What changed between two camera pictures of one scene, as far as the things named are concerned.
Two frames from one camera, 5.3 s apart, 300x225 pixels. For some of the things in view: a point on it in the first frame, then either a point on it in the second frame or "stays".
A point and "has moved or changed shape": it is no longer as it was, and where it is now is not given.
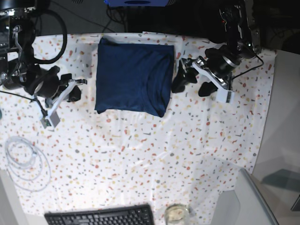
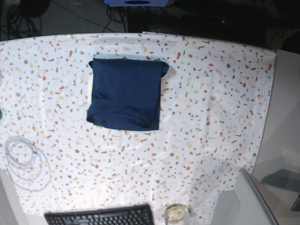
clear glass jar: [176, 213] stays
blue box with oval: [137, 3] stays
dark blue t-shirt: [133, 77] has moved or changed shape
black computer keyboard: [137, 214] stays
